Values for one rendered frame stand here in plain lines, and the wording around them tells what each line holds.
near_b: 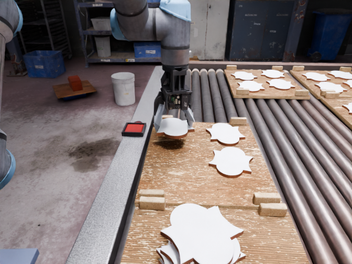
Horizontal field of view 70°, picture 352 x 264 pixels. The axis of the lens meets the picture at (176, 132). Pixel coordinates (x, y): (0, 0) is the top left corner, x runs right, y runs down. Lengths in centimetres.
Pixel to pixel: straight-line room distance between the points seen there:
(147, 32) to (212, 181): 41
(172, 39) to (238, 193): 41
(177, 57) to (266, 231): 45
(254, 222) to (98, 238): 33
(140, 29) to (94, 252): 50
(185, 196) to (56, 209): 152
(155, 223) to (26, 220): 157
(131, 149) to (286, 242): 51
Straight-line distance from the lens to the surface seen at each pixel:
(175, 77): 69
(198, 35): 519
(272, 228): 61
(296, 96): 130
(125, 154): 82
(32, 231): 199
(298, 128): 106
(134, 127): 94
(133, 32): 66
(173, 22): 65
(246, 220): 61
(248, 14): 536
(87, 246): 60
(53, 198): 216
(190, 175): 69
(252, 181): 70
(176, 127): 78
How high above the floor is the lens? 138
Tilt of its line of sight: 30 degrees down
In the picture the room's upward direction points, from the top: straight up
